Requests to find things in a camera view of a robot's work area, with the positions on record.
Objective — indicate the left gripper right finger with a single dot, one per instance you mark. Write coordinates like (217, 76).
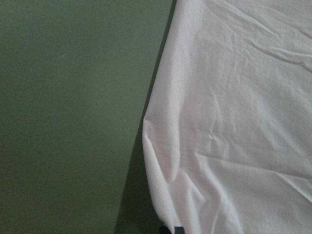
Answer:
(179, 230)

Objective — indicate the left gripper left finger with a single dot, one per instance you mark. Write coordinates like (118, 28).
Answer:
(164, 230)

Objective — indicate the pink Snoopy t-shirt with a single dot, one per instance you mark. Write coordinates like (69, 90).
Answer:
(227, 135)

